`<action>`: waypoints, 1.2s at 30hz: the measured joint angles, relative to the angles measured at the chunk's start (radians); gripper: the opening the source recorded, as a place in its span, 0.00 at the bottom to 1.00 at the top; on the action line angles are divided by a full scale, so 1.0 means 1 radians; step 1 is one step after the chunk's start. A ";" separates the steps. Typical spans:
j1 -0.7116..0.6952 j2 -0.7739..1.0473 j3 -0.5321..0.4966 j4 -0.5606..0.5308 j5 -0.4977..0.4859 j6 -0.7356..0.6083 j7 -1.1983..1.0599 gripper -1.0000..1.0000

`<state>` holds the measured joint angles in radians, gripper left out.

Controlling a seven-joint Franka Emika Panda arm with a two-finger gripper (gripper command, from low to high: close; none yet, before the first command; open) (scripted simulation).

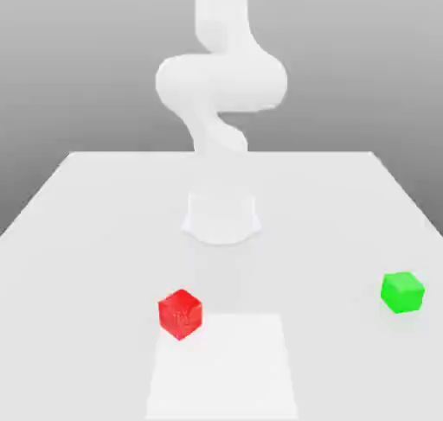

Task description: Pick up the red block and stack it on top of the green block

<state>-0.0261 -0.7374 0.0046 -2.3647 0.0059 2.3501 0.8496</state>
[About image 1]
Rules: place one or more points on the small red cube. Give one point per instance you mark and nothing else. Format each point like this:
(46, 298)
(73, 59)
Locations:
(180, 314)

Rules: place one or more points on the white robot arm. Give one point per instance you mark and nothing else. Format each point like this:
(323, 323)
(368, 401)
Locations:
(221, 82)

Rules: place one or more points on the small green cube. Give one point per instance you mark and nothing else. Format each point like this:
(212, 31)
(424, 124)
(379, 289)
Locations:
(402, 292)

